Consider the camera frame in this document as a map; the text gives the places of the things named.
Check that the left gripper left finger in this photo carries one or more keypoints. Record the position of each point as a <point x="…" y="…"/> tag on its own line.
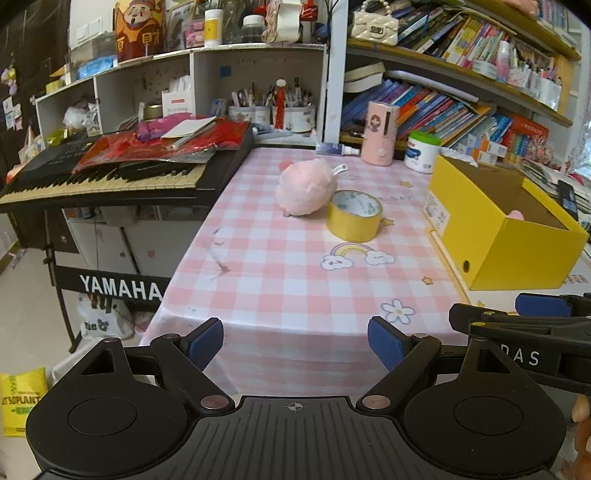
<point x="182" y="360"/>

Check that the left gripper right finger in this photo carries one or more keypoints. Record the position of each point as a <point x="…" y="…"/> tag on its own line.
<point x="410" y="363"/>

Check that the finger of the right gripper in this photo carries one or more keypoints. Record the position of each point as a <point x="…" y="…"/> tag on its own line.
<point x="485" y="318"/>
<point x="544" y="305"/>

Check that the yellow cardboard box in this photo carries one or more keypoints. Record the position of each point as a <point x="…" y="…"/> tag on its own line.
<point x="468" y="207"/>

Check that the pink heart plush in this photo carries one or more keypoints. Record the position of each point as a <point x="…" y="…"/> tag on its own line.
<point x="517" y="215"/>

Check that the yellow tape roll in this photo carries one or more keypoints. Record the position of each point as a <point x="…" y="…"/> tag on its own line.
<point x="354" y="216"/>

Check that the pink pig plush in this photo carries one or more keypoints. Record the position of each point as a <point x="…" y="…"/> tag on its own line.
<point x="305" y="187"/>

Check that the person's right hand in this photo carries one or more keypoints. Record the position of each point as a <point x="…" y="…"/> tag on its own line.
<point x="579" y="468"/>

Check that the black smartphone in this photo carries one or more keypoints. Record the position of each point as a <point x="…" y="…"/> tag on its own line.
<point x="568" y="199"/>

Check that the pink checkered tablecloth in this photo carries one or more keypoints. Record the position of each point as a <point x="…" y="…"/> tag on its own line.
<point x="295" y="301"/>

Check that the keyboard stand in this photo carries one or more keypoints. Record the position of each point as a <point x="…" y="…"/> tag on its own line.
<point x="148" y="290"/>

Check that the white jar green lid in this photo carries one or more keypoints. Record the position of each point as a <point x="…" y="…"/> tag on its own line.
<point x="422" y="151"/>

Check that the pink cylindrical humidifier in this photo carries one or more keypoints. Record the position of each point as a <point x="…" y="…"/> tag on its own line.
<point x="379" y="137"/>

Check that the red paper stack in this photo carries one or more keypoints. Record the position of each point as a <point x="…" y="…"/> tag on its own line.
<point x="198" y="147"/>

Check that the small spray bottle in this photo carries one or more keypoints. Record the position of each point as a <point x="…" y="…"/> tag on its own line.
<point x="336" y="149"/>

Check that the row of colourful books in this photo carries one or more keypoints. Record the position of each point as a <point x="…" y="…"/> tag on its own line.
<point x="449" y="116"/>

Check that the black Yamaha keyboard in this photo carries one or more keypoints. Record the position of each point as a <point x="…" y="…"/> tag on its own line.
<point x="47" y="182"/>

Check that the white pen holder cups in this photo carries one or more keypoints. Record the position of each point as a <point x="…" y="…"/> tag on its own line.
<point x="295" y="119"/>

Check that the white shelf unit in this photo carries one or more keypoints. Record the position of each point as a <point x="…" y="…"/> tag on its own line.
<point x="203" y="81"/>

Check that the cream quilted handbag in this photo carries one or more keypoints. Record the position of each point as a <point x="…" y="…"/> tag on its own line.
<point x="375" y="27"/>

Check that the red fortune god box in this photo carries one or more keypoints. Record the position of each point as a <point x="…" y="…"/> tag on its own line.
<point x="138" y="28"/>

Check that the white yellow bottle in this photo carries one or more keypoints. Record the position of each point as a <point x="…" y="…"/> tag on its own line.
<point x="213" y="20"/>

